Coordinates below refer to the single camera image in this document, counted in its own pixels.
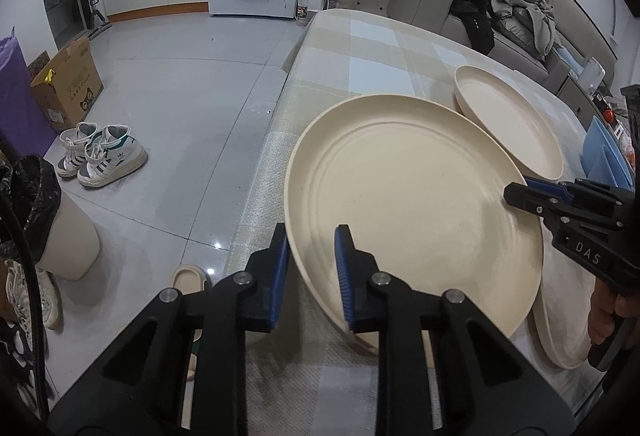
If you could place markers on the cream slipper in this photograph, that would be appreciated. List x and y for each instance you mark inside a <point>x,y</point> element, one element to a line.
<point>187,280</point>

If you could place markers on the red round object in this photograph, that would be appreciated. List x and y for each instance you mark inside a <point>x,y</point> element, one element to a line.
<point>608,114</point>

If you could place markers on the grey storage cabinet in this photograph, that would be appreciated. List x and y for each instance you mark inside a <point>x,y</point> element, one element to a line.
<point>570,96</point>

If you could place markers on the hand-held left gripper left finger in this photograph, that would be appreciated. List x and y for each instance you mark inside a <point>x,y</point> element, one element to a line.
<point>280,271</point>

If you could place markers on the large blue bowl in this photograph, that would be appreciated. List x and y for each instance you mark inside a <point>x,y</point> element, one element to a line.
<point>597,131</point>

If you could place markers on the cream trash bin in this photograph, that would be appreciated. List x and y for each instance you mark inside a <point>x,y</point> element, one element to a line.
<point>75,241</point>

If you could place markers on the white bin with black bag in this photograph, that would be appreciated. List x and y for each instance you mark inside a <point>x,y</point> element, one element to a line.
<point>30,191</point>

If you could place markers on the white green sneaker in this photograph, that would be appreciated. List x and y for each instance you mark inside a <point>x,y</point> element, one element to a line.
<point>120,161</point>
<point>75,141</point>

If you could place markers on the person's right hand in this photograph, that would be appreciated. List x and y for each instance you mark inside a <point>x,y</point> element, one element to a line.
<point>600,316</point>

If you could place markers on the clear plastic bottle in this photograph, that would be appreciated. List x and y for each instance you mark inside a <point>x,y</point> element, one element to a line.
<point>302,8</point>

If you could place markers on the grey jacket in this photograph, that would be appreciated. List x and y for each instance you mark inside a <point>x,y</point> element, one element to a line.
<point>530,16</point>

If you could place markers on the purple bag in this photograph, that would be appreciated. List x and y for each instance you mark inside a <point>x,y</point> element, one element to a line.
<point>20,101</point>

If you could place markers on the cardboard box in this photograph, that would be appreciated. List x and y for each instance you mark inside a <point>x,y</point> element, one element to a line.
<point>75,86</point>

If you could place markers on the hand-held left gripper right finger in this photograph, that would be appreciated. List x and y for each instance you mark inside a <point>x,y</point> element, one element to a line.
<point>343,271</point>

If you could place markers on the light blue pillow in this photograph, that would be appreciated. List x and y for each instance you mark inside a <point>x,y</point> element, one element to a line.
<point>570,58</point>

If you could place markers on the large cream plate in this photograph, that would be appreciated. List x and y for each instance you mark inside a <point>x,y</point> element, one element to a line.
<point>400,196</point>

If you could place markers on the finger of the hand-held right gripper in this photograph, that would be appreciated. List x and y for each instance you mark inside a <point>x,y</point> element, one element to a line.
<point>530,200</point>
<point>545,184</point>

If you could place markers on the black jacket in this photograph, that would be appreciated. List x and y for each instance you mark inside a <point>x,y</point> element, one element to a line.
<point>472,11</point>

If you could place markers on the white shoe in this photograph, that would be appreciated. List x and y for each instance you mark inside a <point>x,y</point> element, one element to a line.
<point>45,296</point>

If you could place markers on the grey sofa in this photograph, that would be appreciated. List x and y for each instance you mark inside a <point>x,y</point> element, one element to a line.
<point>425,1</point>

